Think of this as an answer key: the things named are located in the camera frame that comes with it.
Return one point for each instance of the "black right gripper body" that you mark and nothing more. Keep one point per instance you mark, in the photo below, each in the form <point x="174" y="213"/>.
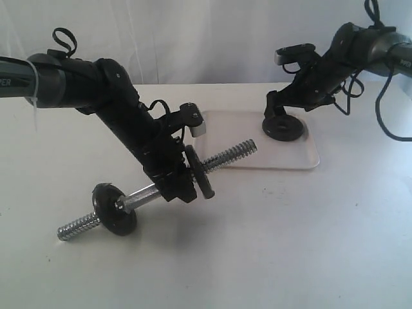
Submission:
<point x="316" y="84"/>

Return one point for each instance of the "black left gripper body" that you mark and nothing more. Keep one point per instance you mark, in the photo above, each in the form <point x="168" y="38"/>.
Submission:
<point x="161" y="157"/>

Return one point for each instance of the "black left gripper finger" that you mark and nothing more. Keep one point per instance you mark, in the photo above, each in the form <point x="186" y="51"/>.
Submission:
<point x="182" y="190"/>

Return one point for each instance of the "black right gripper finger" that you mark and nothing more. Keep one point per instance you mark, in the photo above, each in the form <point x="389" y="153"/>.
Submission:
<point x="275" y="105"/>

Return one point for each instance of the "black weight plate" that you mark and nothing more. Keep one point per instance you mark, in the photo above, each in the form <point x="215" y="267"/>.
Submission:
<point x="199" y="173"/>
<point x="104" y="198"/>
<point x="284" y="128"/>

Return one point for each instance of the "chrome threaded dumbbell bar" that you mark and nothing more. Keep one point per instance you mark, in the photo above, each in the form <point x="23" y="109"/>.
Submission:
<point x="150" y="193"/>

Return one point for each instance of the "chrome star collar nut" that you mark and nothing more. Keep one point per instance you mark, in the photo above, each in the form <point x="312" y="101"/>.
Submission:
<point x="119" y="205"/>

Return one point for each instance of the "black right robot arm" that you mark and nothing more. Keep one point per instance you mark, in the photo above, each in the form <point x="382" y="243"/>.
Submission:
<point x="380" y="51"/>

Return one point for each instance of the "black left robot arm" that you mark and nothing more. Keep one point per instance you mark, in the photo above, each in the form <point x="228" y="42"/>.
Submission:
<point x="103" y="88"/>

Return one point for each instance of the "white rectangular tray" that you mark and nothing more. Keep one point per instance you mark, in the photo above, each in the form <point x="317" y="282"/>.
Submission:
<point x="226" y="129"/>

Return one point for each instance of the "white zip tie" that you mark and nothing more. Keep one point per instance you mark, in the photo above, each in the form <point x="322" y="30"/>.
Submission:
<point x="34" y="98"/>

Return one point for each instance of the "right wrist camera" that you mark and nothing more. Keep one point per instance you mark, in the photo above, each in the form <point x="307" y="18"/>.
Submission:
<point x="301" y="54"/>

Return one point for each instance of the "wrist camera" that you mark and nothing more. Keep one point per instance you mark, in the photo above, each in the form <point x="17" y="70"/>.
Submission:
<point x="301" y="54"/>
<point x="189" y="116"/>

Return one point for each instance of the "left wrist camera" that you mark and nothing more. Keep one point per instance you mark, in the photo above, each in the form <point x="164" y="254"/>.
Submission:
<point x="189" y="116"/>

